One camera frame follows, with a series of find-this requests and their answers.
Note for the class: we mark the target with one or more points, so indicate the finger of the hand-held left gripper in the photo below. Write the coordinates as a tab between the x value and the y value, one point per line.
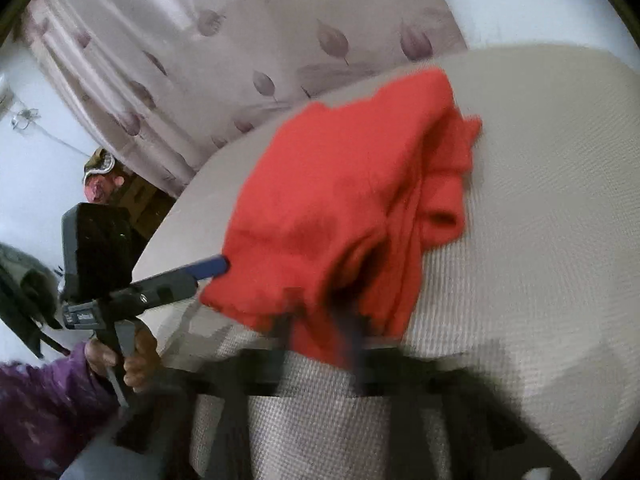
170	282

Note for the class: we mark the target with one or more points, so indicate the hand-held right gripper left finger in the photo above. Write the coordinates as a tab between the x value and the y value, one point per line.
282	332

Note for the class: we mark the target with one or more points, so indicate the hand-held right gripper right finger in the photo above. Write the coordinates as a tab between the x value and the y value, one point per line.
354	355

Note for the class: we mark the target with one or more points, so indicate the red small garment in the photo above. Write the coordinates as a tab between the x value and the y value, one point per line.
325	185

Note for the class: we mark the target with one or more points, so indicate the person's left forearm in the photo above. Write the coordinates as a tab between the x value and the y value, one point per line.
45	400

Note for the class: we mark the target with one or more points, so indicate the person's left hand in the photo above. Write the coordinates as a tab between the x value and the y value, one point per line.
142	360

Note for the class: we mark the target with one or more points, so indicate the colourful figurine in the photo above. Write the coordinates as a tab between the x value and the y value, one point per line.
100	185

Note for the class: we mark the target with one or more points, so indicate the beige textured bed cover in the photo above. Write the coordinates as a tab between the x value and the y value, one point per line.
525	260

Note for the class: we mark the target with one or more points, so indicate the leaf print curtain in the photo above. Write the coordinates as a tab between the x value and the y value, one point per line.
225	60

